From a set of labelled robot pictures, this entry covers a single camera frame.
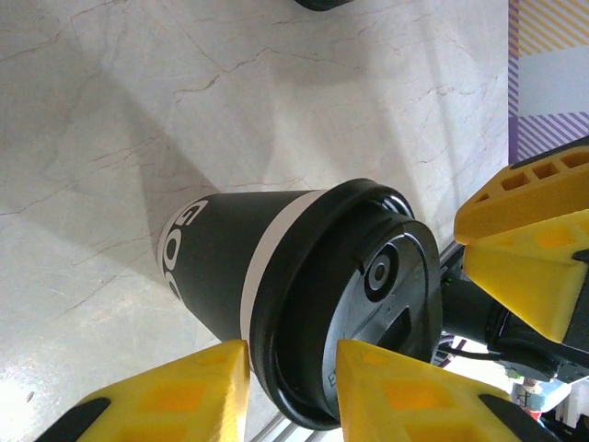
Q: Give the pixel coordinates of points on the stack of black cup lids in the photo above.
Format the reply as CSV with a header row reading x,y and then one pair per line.
x,y
322,3

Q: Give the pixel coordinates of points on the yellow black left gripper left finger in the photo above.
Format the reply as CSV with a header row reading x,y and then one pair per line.
x,y
184,405

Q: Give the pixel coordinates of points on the long aluminium base rail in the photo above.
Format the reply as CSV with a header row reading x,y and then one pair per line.
x,y
276,428

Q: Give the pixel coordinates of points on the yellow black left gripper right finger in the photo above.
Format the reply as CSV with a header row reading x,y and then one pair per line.
x,y
414,405

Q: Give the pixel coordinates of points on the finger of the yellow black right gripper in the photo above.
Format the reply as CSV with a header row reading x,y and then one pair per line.
x,y
520,202
529,276

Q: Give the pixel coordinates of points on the black paper coffee cup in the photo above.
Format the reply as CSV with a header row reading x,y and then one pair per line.
x,y
221,258

